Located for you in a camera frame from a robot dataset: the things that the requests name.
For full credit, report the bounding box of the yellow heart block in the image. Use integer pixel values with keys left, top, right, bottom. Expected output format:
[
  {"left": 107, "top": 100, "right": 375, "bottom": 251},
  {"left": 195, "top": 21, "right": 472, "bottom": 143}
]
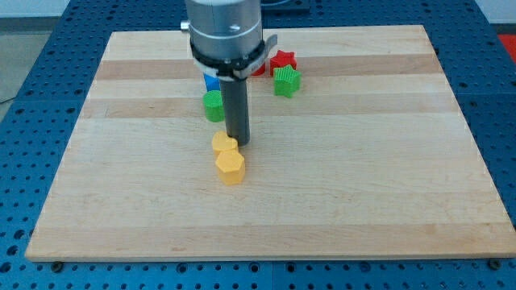
[{"left": 211, "top": 130, "right": 239, "bottom": 157}]

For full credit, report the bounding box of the blue block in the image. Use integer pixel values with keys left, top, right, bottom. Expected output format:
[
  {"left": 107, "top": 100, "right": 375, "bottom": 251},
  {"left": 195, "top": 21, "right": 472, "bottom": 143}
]
[{"left": 203, "top": 73, "right": 220, "bottom": 92}]

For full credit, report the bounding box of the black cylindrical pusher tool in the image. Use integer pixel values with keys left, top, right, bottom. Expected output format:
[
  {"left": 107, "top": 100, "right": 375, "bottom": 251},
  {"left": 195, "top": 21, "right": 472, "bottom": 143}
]
[{"left": 220, "top": 80, "right": 251, "bottom": 146}]

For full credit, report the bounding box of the wooden board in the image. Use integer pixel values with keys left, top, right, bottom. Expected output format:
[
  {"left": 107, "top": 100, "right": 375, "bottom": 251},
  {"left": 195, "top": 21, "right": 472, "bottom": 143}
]
[{"left": 26, "top": 25, "right": 515, "bottom": 262}]

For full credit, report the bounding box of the red round block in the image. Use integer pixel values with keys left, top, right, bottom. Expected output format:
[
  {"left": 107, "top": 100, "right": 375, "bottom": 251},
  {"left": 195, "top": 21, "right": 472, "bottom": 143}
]
[{"left": 252, "top": 64, "right": 266, "bottom": 76}]

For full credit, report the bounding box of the yellow hexagon block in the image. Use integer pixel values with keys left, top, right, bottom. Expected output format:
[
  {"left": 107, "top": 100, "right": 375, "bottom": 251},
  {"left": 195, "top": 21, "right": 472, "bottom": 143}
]
[{"left": 215, "top": 150, "right": 245, "bottom": 185}]

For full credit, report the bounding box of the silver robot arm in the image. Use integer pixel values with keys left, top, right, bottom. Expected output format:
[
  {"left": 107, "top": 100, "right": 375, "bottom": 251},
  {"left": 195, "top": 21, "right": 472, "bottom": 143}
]
[{"left": 185, "top": 0, "right": 268, "bottom": 147}]

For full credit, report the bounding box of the green star block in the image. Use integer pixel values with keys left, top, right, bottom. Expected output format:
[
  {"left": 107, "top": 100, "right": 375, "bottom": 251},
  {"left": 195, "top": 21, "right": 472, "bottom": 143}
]
[{"left": 273, "top": 64, "right": 302, "bottom": 98}]

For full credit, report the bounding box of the red star block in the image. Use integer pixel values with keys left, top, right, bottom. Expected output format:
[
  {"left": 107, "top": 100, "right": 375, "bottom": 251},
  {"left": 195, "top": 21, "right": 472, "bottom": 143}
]
[{"left": 269, "top": 50, "right": 298, "bottom": 77}]

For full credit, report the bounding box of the green circle block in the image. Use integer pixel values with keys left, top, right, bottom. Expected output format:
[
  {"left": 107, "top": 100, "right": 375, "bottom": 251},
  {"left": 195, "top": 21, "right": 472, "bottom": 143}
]
[{"left": 202, "top": 90, "right": 225, "bottom": 122}]

